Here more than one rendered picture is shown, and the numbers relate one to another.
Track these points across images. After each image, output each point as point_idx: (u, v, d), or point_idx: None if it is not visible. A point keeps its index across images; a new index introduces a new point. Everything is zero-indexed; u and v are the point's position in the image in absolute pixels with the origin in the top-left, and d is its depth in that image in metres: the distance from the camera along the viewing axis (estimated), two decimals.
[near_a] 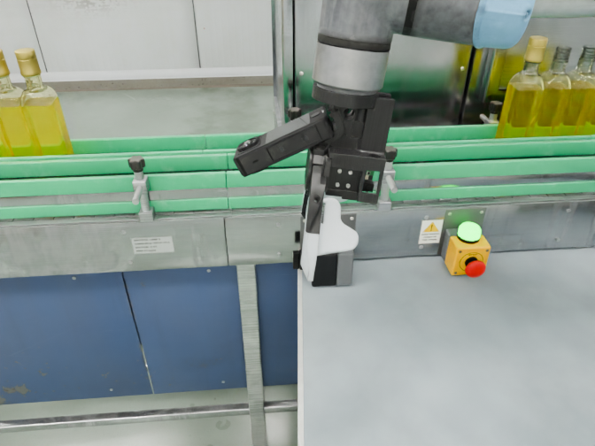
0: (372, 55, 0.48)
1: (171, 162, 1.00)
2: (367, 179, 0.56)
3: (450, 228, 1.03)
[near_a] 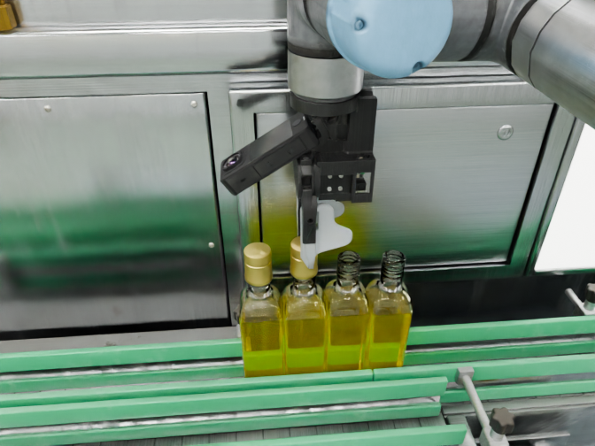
0: (348, 60, 0.46)
1: None
2: (359, 177, 0.55)
3: None
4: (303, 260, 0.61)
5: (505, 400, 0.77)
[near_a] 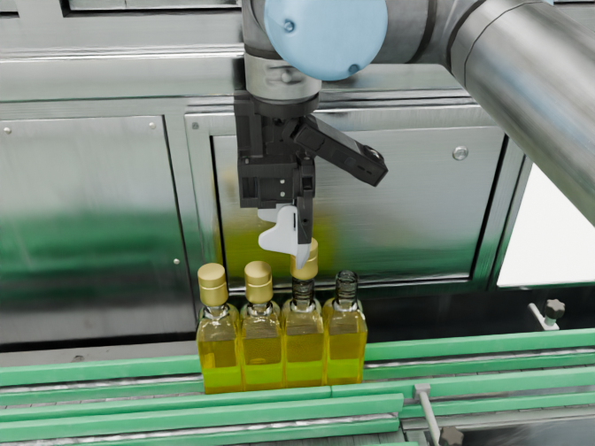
0: None
1: None
2: None
3: None
4: (256, 286, 0.62)
5: (464, 415, 0.78)
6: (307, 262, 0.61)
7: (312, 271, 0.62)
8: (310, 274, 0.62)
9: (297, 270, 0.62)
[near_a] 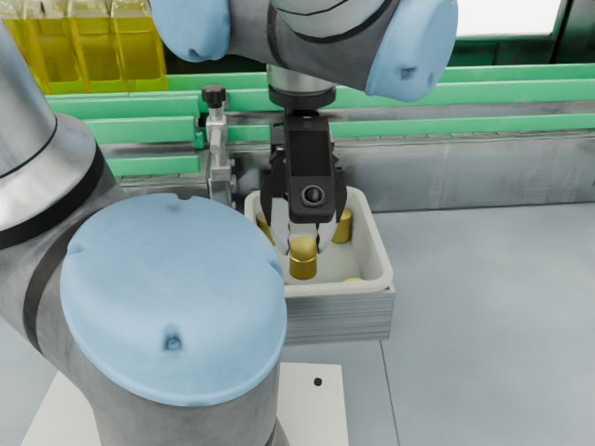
0: None
1: None
2: None
3: None
4: None
5: None
6: None
7: None
8: None
9: None
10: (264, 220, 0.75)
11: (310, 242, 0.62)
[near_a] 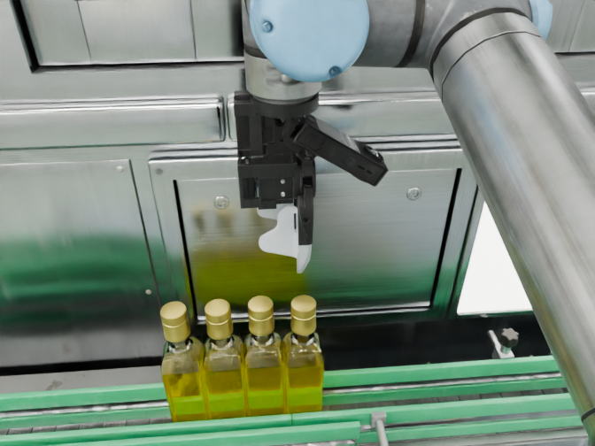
0: None
1: None
2: None
3: None
4: (215, 324, 0.66)
5: (421, 440, 0.81)
6: (263, 321, 0.67)
7: (269, 328, 0.68)
8: (266, 331, 0.68)
9: (254, 327, 0.68)
10: None
11: (302, 298, 0.68)
